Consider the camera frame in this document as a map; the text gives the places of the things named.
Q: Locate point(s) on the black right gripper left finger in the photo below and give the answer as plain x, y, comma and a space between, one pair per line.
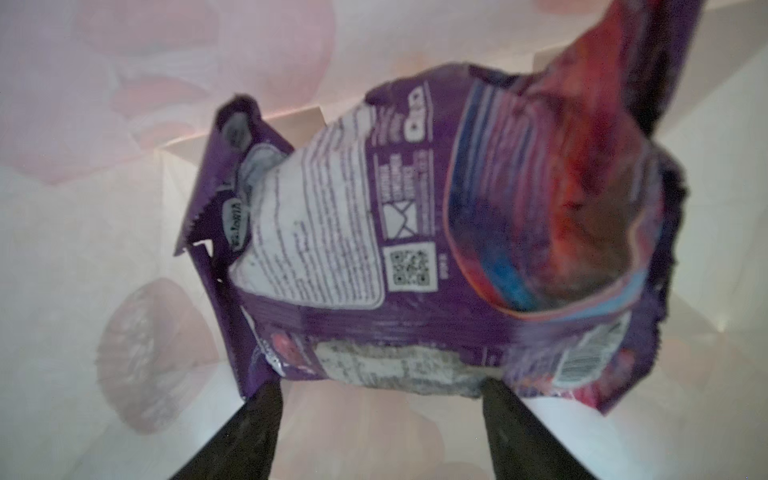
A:
244, 448

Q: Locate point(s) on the purple snack packet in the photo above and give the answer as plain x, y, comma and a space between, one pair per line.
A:
455, 225

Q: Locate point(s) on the printed paper bag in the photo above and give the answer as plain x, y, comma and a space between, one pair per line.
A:
112, 364

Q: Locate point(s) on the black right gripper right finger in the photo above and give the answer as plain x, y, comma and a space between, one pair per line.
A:
521, 446

